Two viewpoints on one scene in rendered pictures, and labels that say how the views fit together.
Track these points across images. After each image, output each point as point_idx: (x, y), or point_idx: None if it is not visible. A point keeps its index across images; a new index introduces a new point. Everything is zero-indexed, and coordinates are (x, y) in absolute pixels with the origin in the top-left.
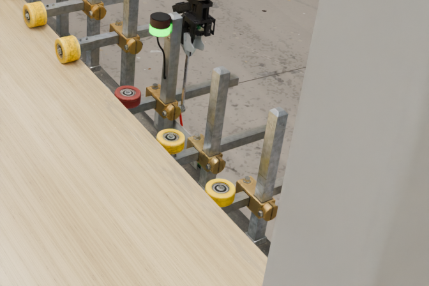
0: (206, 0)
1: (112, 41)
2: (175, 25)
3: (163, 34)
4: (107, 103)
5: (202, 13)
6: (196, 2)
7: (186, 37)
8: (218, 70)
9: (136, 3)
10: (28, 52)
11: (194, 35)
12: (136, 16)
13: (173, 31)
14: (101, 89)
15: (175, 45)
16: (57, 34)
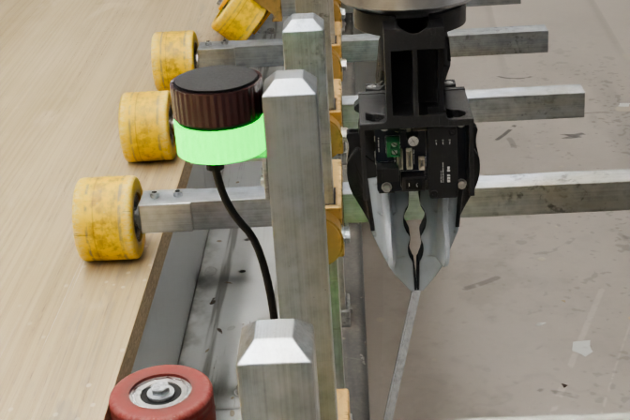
0: (427, 23)
1: (264, 216)
2: (280, 127)
3: (207, 156)
4: (52, 417)
5: (412, 84)
6: (374, 27)
7: (382, 199)
8: (247, 338)
9: (318, 79)
10: (44, 218)
11: (362, 180)
12: (324, 130)
13: (275, 153)
14: (99, 361)
15: (295, 217)
16: (176, 187)
